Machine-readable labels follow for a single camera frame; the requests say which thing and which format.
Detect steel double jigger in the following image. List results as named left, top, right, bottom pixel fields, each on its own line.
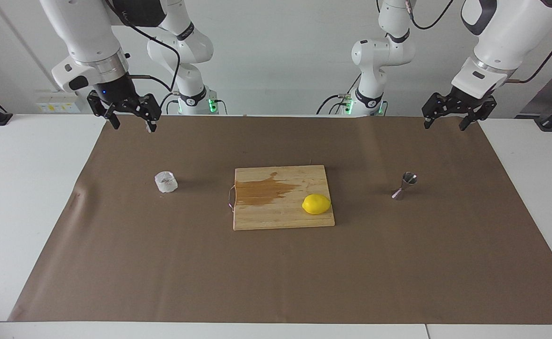
left=391, top=172, right=418, bottom=201

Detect black base cable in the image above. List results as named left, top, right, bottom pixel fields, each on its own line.
left=317, top=93, right=352, bottom=115
left=159, top=91, right=180, bottom=115

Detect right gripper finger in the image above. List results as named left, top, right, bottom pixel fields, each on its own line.
left=88, top=91, right=120, bottom=130
left=132, top=93, right=162, bottom=133

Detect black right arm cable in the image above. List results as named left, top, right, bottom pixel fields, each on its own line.
left=104, top=0, right=182, bottom=95

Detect white wall socket strip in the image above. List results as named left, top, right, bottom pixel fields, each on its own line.
left=36, top=91, right=82, bottom=114

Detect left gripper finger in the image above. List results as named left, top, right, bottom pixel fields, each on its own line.
left=422, top=93, right=455, bottom=129
left=460, top=97, right=497, bottom=131

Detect brown paper table mat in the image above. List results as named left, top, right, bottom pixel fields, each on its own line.
left=8, top=114, right=552, bottom=325

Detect wooden cutting board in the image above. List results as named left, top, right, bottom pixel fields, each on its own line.
left=227, top=165, right=335, bottom=231

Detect black right base cable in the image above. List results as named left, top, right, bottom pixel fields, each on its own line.
left=159, top=91, right=180, bottom=115

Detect yellow lemon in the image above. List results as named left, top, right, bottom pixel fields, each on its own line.
left=302, top=194, right=332, bottom=215

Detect black left base cable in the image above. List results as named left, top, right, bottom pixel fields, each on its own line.
left=317, top=93, right=352, bottom=115

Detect clear textured small cup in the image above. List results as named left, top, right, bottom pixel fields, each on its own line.
left=154, top=171, right=178, bottom=193

